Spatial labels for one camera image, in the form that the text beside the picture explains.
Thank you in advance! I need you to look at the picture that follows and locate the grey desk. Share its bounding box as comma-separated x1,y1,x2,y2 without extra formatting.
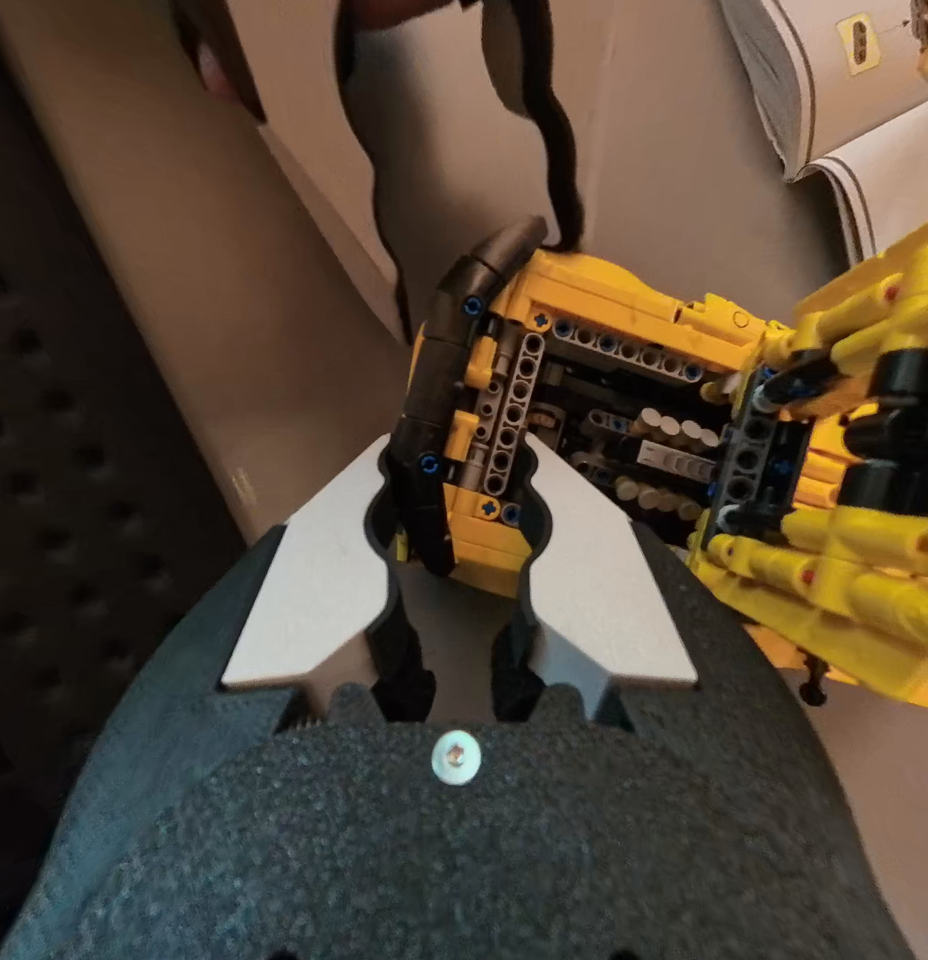
0,0,928,849

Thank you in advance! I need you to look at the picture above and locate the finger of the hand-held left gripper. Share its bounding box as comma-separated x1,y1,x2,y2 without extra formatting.
479,0,588,256
227,0,416,348

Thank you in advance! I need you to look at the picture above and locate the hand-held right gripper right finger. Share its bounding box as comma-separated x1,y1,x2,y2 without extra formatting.
494,433,699,723

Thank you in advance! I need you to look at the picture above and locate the open instruction booklet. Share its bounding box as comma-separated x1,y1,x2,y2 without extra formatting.
715,0,928,265

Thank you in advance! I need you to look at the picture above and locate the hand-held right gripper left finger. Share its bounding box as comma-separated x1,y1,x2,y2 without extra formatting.
222,433,436,723

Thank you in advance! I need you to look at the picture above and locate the yellow toy brick car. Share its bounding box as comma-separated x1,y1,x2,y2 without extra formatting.
389,216,928,714

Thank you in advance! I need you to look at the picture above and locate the person's left hand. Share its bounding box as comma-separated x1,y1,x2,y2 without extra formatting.
171,0,270,125

